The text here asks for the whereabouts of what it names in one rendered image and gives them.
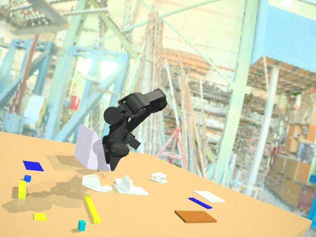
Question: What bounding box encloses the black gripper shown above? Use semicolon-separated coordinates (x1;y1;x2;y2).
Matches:
102;125;130;171

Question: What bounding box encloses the blue flat bar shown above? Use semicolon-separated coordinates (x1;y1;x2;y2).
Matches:
188;197;212;209

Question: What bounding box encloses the orange flat plate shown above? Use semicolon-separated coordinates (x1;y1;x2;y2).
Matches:
174;210;217;223

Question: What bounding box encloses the small cyan block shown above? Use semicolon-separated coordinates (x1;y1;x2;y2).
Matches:
78;220;86;231

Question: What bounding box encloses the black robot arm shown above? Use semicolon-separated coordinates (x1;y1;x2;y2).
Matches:
104;88;167;150

